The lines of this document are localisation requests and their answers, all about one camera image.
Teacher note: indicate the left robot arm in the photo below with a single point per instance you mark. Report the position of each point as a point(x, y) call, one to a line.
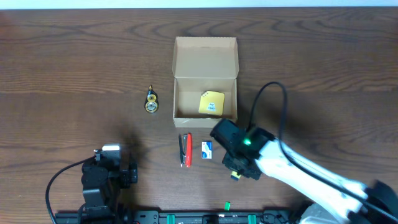
point(104, 176)

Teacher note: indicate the green tape piece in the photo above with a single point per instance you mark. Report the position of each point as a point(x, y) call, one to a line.
point(227, 206)

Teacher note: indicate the yellow sticky note pad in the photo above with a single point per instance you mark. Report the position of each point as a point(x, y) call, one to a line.
point(212, 102)

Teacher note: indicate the black yellow correction tape dispenser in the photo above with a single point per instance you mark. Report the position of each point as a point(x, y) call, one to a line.
point(151, 103)

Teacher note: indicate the red black stapler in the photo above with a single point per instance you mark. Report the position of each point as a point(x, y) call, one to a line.
point(186, 149)

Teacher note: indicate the cardboard box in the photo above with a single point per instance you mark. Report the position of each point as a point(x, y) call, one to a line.
point(203, 64)

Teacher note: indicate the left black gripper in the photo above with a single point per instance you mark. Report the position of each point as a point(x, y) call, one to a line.
point(129, 175)

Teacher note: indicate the yellow highlighter marker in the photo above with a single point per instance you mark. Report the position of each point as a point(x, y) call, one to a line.
point(235, 176)

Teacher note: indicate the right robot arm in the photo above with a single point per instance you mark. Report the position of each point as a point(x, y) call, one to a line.
point(256, 151)

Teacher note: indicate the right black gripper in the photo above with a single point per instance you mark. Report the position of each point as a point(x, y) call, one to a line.
point(227, 160)

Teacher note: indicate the black mounting rail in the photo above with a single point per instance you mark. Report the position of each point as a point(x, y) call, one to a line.
point(155, 217)

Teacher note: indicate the blue white staples box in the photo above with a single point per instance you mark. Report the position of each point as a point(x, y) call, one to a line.
point(206, 150)

